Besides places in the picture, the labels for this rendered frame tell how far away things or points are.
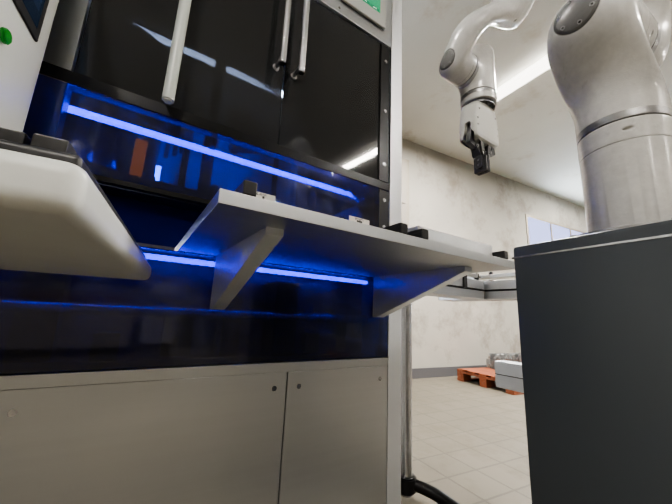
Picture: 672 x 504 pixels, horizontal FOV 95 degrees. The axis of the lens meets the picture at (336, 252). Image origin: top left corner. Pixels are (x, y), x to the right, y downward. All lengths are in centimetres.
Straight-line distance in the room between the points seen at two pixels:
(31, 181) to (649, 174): 67
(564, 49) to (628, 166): 22
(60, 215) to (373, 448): 101
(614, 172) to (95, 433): 101
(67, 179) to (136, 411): 65
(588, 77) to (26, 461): 115
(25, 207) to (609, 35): 72
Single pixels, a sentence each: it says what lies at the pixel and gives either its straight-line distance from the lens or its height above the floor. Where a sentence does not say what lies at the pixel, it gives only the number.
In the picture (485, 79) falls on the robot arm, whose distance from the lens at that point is 93.
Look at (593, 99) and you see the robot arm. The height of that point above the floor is 110.
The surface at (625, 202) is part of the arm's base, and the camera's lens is 63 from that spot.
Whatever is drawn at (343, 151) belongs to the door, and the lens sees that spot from 110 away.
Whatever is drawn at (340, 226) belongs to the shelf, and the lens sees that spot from 48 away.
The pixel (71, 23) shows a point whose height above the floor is 132.
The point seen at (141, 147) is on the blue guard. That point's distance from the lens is 86.
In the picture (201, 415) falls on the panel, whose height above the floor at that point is 50.
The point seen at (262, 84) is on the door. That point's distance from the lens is 105.
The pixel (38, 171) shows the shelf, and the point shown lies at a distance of 22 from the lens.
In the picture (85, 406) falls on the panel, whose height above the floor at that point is 54.
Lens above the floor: 73
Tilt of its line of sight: 12 degrees up
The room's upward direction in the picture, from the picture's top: 3 degrees clockwise
